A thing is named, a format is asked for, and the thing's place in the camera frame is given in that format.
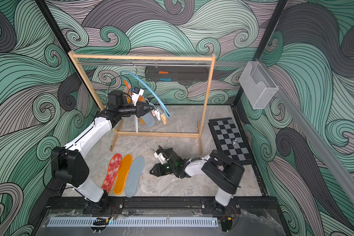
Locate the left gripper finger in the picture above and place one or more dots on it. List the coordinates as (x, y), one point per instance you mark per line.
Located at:
(151, 112)
(148, 107)

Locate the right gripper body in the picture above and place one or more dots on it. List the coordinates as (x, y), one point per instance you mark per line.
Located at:
(166, 168)

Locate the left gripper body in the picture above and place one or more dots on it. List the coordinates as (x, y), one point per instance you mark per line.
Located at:
(138, 112)

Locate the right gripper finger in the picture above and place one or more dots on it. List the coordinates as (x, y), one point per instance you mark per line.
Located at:
(164, 153)
(157, 171)

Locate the grey blue insole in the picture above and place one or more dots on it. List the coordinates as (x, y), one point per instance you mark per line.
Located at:
(133, 177)
(148, 119)

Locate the orange insole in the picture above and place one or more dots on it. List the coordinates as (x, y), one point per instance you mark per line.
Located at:
(128, 91)
(122, 174)

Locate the red patterned insole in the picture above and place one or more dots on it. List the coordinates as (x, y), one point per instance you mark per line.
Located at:
(113, 168)

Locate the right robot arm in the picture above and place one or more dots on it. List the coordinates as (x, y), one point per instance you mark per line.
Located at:
(221, 169)

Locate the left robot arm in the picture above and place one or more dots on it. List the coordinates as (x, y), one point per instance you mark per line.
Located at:
(68, 164)

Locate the white clothes peg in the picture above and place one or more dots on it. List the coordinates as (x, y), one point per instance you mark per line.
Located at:
(157, 114)

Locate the white insole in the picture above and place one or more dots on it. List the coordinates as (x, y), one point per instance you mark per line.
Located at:
(136, 124)

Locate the black white chessboard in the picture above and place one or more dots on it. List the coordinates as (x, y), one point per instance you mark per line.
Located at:
(224, 131)

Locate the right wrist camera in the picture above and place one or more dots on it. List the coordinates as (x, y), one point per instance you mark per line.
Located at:
(160, 157)

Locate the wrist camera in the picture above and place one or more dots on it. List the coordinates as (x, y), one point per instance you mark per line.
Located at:
(160, 157)
(136, 94)

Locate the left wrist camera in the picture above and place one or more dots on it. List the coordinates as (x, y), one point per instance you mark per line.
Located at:
(136, 94)

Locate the black wall tool holder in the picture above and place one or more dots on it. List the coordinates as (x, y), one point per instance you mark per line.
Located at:
(176, 73)

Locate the white slotted cable duct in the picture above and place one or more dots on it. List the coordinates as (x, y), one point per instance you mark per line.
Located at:
(205, 222)

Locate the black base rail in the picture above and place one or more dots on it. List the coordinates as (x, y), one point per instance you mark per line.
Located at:
(204, 205)

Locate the clear acrylic wall box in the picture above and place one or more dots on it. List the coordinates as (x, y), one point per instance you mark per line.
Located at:
(258, 84)

